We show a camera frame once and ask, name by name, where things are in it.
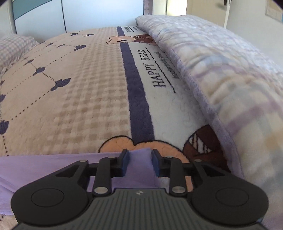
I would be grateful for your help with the white room door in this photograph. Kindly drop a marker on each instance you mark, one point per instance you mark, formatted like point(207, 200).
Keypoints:
point(216, 11)

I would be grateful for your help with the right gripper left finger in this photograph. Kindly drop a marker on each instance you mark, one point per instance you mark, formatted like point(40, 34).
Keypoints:
point(106, 169)

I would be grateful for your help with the checked purple pillow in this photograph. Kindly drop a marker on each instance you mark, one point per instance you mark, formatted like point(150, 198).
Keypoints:
point(13, 47)

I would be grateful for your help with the folded checked quilt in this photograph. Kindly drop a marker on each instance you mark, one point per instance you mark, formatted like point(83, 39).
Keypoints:
point(239, 90)

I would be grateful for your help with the beige patterned bed blanket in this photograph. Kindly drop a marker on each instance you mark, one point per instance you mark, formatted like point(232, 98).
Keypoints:
point(97, 91)

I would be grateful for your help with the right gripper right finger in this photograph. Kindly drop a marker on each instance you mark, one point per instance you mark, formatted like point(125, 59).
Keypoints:
point(171, 168)

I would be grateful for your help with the white and teal wardrobe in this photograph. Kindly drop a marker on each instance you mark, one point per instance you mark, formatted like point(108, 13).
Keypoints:
point(43, 20)

